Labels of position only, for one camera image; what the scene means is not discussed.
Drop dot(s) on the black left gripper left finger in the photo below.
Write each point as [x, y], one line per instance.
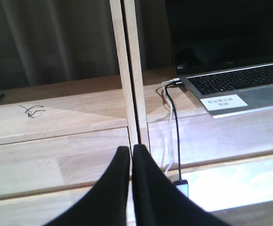
[106, 202]

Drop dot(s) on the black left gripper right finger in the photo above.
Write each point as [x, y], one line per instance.
[157, 202]

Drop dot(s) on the grey usb adapter hub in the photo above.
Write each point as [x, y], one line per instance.
[182, 186]

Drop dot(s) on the wooden shelf unit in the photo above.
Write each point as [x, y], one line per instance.
[82, 77]

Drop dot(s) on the white paper label left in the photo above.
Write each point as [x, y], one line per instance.
[223, 102]

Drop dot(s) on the silver laptop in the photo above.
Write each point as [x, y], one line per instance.
[224, 47]

